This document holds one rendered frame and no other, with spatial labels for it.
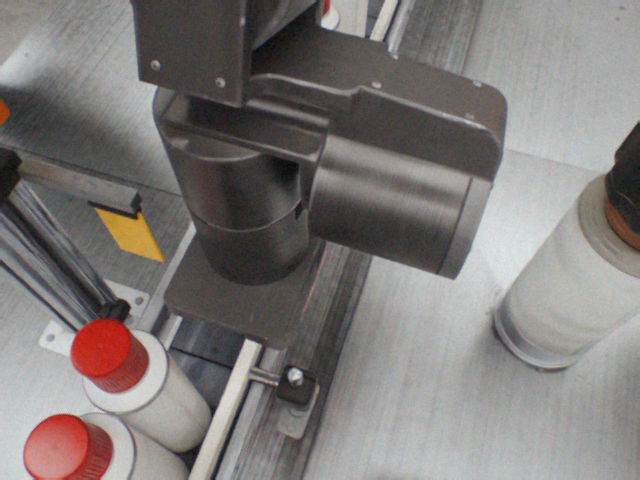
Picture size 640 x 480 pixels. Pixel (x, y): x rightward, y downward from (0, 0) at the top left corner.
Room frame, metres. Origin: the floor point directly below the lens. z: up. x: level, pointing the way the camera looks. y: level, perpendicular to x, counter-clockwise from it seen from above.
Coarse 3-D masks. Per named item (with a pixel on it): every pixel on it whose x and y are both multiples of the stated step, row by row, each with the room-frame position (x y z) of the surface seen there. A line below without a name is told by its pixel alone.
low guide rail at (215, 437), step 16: (384, 16) 0.57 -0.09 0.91; (384, 32) 0.55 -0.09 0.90; (256, 352) 0.14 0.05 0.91; (240, 368) 0.13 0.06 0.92; (240, 384) 0.11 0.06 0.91; (224, 400) 0.10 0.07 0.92; (240, 400) 0.10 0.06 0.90; (224, 416) 0.09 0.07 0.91; (208, 432) 0.08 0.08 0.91; (224, 432) 0.08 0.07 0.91; (208, 448) 0.06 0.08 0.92; (208, 464) 0.05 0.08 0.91
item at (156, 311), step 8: (192, 224) 0.24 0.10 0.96; (192, 232) 0.23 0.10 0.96; (184, 240) 0.22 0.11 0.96; (184, 248) 0.22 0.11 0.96; (176, 256) 0.21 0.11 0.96; (176, 264) 0.20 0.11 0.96; (168, 272) 0.19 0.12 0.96; (168, 280) 0.19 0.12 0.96; (160, 288) 0.18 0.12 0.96; (160, 296) 0.17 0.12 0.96; (152, 304) 0.16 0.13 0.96; (160, 304) 0.16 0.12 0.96; (152, 312) 0.16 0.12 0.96; (160, 312) 0.16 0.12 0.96; (144, 320) 0.15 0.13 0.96; (152, 320) 0.15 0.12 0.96; (160, 320) 0.15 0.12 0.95; (144, 328) 0.14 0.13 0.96; (152, 328) 0.15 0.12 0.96; (96, 408) 0.08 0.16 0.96
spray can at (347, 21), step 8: (336, 0) 0.44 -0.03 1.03; (344, 0) 0.44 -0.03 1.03; (352, 0) 0.45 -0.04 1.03; (344, 8) 0.44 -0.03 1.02; (352, 8) 0.45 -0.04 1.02; (344, 16) 0.44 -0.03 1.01; (352, 16) 0.45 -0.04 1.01; (344, 24) 0.44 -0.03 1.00; (352, 24) 0.45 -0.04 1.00; (344, 32) 0.44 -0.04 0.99; (352, 32) 0.45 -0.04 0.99
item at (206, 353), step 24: (384, 0) 0.65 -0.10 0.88; (192, 336) 0.17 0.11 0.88; (216, 336) 0.17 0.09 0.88; (240, 336) 0.17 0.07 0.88; (192, 360) 0.14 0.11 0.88; (216, 360) 0.14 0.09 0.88; (216, 384) 0.12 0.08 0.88; (216, 408) 0.10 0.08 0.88; (240, 408) 0.10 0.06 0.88; (192, 456) 0.06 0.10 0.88
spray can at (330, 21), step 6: (324, 0) 0.39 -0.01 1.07; (324, 6) 0.39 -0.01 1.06; (330, 6) 0.41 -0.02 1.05; (324, 12) 0.39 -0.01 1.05; (330, 12) 0.40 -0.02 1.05; (336, 12) 0.41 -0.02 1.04; (324, 18) 0.39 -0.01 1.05; (330, 18) 0.40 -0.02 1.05; (336, 18) 0.40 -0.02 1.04; (324, 24) 0.39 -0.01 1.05; (330, 24) 0.39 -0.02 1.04; (336, 24) 0.40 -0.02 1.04; (336, 30) 0.39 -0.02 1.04
